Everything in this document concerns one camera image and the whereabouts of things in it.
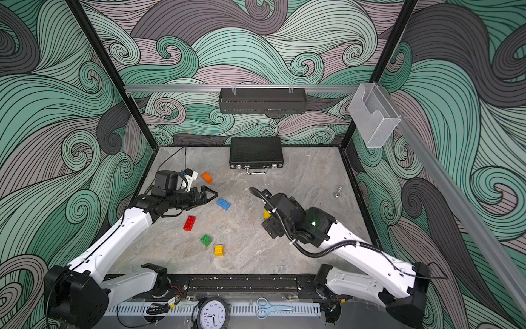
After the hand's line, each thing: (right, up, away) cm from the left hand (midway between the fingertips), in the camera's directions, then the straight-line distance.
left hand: (209, 195), depth 78 cm
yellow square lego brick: (+3, -22, +2) cm, 23 cm away
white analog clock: (+4, -37, -12) cm, 39 cm away
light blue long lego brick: (+2, -7, +17) cm, 19 cm away
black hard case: (+18, +17, +35) cm, 43 cm away
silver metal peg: (+58, -3, +20) cm, 61 cm away
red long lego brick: (-11, -14, +10) cm, 21 cm away
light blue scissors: (+21, -37, -8) cm, 44 cm away
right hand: (+25, -6, -6) cm, 26 cm away
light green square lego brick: (-2, -19, +4) cm, 19 cm away
